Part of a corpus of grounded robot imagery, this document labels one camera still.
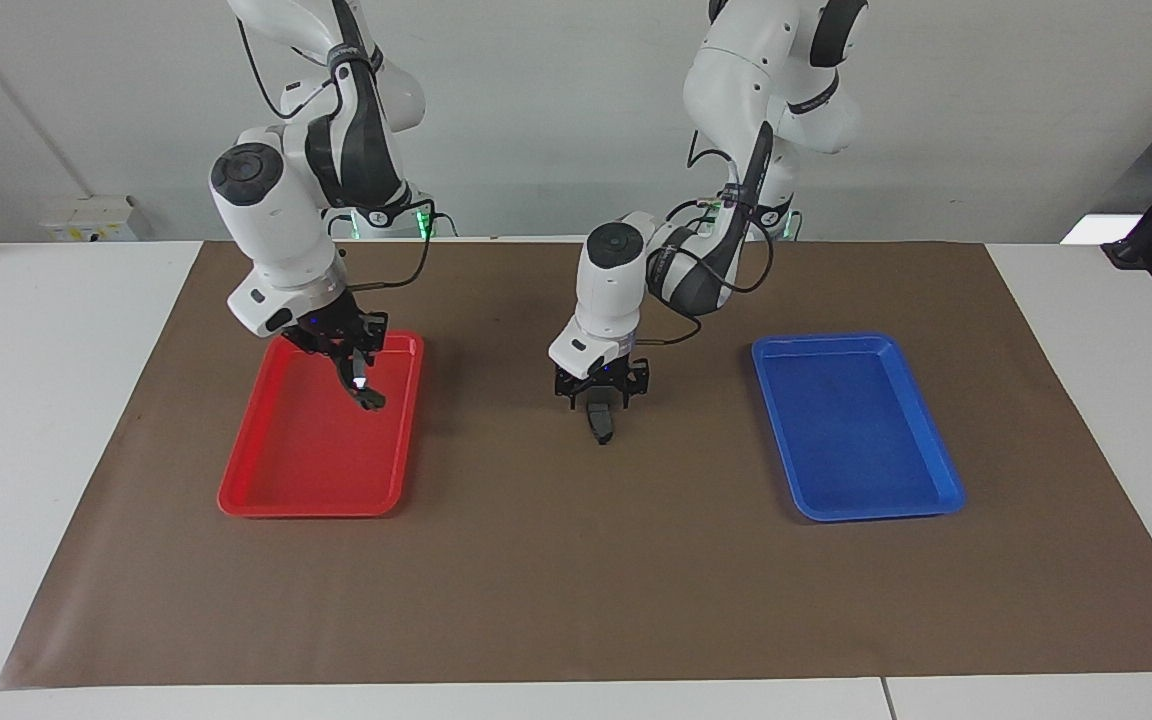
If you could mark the white flat panel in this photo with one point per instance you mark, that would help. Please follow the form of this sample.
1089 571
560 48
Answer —
1101 228

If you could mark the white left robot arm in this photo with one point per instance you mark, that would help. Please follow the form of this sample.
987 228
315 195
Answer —
611 290

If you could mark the dark brake pad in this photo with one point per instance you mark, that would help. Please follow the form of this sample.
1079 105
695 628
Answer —
602 425

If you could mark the blue plastic tray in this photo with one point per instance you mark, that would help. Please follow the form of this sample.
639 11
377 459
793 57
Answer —
856 430

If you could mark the red plastic tray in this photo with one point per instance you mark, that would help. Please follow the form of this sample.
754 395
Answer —
286 470

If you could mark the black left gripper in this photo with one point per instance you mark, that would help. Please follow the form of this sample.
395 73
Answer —
601 378

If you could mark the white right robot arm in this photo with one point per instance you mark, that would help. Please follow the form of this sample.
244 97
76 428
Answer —
281 230

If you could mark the brown table mat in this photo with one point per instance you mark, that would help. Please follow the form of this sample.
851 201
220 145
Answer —
586 560

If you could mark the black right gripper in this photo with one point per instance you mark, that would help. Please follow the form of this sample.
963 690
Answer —
336 330

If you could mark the white yellow-labelled box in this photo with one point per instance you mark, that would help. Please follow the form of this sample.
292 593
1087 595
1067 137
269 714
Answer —
91 218

